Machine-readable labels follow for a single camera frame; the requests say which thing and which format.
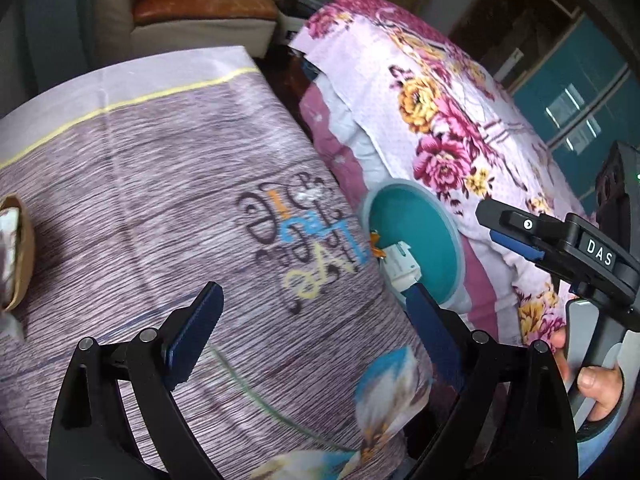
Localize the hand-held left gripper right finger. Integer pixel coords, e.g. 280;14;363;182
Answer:
404;282;578;480

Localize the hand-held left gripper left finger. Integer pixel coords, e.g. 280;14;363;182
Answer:
46;282;224;480

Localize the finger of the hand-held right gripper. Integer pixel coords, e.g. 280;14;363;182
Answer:
475;200;571;262

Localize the white paper box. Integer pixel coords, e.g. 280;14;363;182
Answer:
384;241;422;293

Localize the teal plastic bin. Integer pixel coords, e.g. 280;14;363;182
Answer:
361;178;467;308

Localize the orange wrapper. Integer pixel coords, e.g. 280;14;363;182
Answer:
367;230;388;261

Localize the person's right hand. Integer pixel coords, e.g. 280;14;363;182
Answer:
550;327;626;423

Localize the pink floral blanket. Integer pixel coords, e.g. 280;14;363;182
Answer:
290;0;601;356

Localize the teal glass-door cabinet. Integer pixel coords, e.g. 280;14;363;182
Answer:
450;0;640;201

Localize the purple wood-print tablecloth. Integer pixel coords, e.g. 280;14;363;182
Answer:
0;46;433;480

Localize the beige sofa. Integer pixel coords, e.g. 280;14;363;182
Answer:
0;0;281;61

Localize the orange seat cushion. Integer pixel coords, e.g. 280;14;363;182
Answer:
132;0;278;26

